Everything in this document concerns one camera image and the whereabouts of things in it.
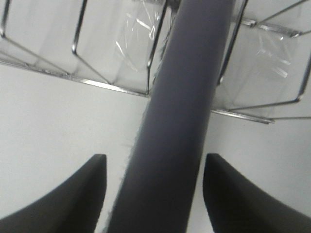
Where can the purple brush black bristles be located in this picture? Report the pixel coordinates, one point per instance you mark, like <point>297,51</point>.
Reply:
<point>157,190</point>

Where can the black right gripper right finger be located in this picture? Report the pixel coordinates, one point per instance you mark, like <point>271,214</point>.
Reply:
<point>235,205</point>

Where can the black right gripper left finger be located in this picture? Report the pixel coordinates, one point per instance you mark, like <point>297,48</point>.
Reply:
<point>72,207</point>

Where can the chrome wire dish rack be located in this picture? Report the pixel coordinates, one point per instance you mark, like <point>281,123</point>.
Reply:
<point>119,45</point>

